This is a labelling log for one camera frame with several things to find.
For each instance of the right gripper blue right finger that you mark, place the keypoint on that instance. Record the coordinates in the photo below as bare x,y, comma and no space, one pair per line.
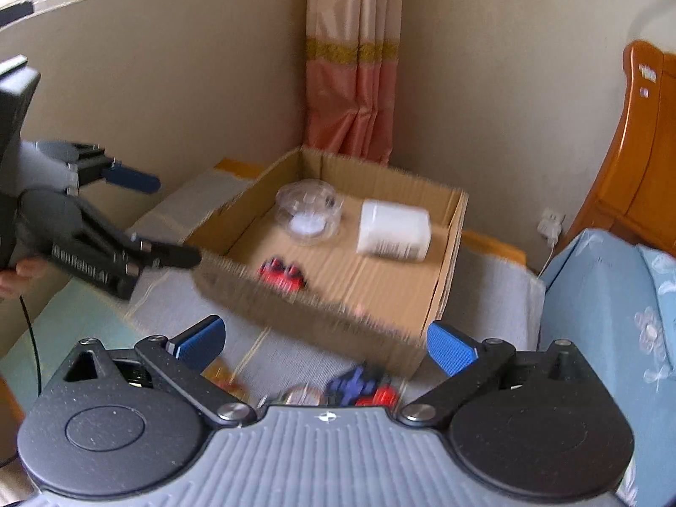
471,368

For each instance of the wooden bed headboard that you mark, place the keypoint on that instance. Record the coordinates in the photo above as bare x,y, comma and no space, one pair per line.
633,195

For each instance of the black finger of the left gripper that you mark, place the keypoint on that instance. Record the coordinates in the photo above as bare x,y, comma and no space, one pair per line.
159,255

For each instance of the red black toy in box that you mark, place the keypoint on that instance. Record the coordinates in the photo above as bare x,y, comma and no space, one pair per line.
286,277

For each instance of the clear round plastic container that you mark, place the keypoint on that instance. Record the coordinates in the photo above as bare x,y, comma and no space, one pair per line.
309,211

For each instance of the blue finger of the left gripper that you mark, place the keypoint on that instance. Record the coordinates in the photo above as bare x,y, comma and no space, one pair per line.
132,179

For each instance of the pink orange curtain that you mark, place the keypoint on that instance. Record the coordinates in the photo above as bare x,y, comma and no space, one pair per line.
352,56

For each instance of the person's left hand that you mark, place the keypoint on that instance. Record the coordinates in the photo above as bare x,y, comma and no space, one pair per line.
16,282

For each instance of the grey checked blanket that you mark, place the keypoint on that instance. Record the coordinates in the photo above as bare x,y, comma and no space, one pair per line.
489,296

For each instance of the blue floral bedding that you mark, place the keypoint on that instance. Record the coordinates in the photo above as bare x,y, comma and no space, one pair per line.
616,302

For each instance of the blue cube toy red buttons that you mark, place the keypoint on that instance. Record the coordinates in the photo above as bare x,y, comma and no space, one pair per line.
362,385

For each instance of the brown cardboard box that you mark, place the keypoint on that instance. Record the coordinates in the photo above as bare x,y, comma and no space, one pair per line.
362,307

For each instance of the white wall plug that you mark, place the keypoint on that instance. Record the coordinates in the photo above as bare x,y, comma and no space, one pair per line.
550,226

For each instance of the white plastic bottle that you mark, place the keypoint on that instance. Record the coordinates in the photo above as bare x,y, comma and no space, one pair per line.
394,231

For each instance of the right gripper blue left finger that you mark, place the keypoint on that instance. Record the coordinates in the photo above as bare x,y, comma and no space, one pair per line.
177,364

